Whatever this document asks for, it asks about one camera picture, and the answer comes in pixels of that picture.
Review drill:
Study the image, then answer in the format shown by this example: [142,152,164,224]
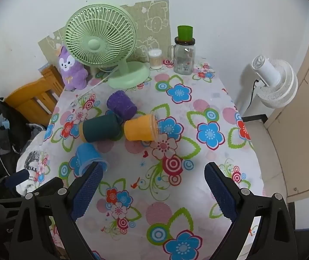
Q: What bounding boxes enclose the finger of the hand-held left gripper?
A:
[0,169,29,204]

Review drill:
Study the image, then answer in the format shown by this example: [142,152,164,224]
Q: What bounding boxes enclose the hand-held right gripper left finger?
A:
[10,162,104,260]

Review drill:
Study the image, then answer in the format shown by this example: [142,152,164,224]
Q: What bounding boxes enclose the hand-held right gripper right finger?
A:
[204,162,298,260]

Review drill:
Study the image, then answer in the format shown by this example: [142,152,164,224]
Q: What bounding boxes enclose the blue cup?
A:
[69,143,109,176]

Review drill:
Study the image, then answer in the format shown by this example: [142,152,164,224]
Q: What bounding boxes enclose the dark green cup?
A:
[79,114,124,143]

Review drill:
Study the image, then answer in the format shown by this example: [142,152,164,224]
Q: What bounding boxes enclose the orange cup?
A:
[123,114,162,142]

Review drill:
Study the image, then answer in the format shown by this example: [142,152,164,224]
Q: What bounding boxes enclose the purple cup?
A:
[106,90,138,121]

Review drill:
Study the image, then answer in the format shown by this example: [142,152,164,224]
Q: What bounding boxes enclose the green plastic cup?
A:
[177,25,193,42]

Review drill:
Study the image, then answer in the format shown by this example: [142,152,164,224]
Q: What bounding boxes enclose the white printed cloth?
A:
[16,149,52,195]

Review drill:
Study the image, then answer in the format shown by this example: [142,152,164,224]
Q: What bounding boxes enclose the dark clothes pile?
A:
[0,97,45,179]

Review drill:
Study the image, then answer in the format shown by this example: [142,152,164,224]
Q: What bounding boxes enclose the floral tablecloth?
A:
[16,58,264,260]

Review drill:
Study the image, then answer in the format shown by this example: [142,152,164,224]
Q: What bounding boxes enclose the wooden chair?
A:
[0,65,66,128]

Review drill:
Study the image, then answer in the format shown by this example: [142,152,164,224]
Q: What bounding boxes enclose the beige door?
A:
[263,13,309,203]

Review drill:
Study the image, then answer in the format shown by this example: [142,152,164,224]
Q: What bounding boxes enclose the purple plush toy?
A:
[56,46,89,90]

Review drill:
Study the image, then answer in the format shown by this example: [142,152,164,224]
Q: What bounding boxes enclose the white floor fan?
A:
[240,55,298,108]

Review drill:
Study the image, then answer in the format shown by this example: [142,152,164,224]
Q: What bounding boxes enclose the glass mug jar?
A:
[167,36,197,75]

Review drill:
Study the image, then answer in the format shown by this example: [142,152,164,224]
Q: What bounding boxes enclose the clear cotton swab box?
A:
[148,49,164,69]

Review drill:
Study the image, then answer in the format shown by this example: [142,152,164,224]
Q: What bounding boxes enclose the green desk fan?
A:
[65,4,151,90]

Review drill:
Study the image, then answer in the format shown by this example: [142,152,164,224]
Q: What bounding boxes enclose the black metal frame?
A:
[241,115,269,124]

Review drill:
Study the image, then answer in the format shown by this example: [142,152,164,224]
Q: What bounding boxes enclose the black power cable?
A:
[248,79,260,109]

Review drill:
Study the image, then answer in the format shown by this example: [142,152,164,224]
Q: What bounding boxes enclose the white fan cable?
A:
[75,68,120,98]

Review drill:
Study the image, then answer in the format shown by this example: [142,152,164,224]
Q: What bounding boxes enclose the beige cartoon wall paper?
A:
[38,0,171,68]

